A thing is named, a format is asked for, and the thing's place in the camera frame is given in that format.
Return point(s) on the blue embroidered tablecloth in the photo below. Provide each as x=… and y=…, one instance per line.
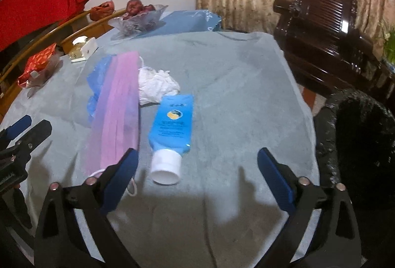
x=188, y=21

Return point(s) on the red plastic bag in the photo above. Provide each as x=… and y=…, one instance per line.
x=101, y=10

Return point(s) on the small white box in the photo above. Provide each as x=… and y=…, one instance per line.
x=90, y=47

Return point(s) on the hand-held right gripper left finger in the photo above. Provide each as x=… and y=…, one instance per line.
x=120, y=181

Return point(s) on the blue squeeze tube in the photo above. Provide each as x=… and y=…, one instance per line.
x=171, y=126

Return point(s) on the black-lined trash bin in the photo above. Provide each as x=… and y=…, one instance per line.
x=361, y=147

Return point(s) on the clear plastic wrapper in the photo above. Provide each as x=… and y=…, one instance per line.
x=51, y=70

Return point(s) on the dark carved wooden armchair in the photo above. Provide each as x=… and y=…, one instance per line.
x=327, y=30

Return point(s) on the blue plastic bag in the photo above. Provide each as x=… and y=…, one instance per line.
x=97, y=85

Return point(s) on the red gift box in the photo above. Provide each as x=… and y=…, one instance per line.
x=37, y=64

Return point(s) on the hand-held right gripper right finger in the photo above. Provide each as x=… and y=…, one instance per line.
x=274, y=181

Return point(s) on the grey-blue table towel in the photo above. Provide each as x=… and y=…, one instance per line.
x=231, y=95

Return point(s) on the pink face mask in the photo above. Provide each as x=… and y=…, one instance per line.
x=118, y=107

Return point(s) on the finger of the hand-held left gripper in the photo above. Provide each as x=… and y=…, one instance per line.
x=18, y=126
x=37, y=135

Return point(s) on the crumpled white tissue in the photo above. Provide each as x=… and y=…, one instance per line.
x=157, y=82

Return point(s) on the red apple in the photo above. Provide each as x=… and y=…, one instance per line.
x=133, y=5
x=149, y=8

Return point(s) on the glass fruit bowl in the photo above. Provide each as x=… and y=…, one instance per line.
x=139, y=22

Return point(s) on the potted daffodil plant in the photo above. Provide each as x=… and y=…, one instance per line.
x=389, y=42

